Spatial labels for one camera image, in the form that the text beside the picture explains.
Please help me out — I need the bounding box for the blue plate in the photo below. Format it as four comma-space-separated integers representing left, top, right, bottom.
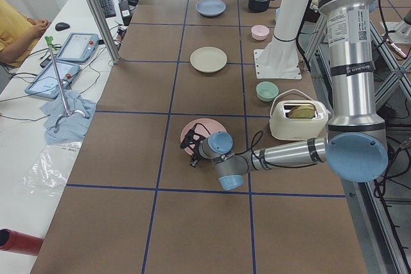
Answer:
195, 0, 226, 17

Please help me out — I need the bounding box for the pink plate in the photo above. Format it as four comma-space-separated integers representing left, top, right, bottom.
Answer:
180, 118, 233, 154

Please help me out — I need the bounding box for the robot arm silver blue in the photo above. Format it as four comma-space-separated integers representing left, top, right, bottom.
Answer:
191, 0, 389, 190

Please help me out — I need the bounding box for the pink bowl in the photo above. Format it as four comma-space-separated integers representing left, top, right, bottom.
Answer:
251, 24, 270, 41

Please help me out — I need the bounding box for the cream plate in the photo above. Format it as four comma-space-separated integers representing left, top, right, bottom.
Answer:
190, 47, 227, 73

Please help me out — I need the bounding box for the black power adapter box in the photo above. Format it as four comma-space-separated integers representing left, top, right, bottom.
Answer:
118, 0, 132, 26

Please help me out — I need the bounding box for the black keyboard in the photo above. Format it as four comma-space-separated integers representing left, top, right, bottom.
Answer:
98, 0, 116, 18

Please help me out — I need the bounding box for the green bowl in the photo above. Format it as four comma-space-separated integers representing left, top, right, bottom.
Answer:
256, 81, 279, 102

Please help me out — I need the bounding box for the blue teach pendant upper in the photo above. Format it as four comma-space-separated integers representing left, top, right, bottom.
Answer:
56, 33, 99, 64

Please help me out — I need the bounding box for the blue teach pendant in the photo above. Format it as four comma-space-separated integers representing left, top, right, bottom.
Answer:
56, 33, 99, 64
24, 60, 80, 99

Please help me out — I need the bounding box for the black computer mouse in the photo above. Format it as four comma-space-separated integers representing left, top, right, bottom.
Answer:
55, 22, 70, 31

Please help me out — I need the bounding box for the toast slice in toaster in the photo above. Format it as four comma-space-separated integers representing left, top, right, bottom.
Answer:
287, 105, 316, 119

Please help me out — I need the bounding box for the metal reacher grabber stick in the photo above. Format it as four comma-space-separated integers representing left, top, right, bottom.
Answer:
45, 36, 87, 133

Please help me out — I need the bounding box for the cream toaster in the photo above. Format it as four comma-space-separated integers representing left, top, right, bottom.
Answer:
269, 89, 331, 141

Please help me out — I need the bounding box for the blue teach pendant lower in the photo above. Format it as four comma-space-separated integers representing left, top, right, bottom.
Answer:
24, 60, 80, 99

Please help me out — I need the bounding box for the person in yellow shirt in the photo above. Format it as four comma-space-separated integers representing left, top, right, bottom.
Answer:
1, 0, 51, 68

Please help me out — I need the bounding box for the light blue cloth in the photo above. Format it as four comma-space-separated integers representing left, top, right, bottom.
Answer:
40, 90, 96, 145

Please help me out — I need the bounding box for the clear plastic bag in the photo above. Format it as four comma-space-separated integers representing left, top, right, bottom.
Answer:
17, 142, 82, 200

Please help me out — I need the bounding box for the red cylinder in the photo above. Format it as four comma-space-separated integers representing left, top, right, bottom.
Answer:
1, 228, 44, 256

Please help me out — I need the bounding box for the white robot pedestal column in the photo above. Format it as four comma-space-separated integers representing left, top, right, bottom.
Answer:
254, 0, 310, 80

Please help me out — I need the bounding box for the aluminium frame post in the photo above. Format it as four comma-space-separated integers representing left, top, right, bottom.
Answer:
86, 0, 120, 64

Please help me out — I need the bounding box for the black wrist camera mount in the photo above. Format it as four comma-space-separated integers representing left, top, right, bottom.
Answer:
180, 127, 206, 167

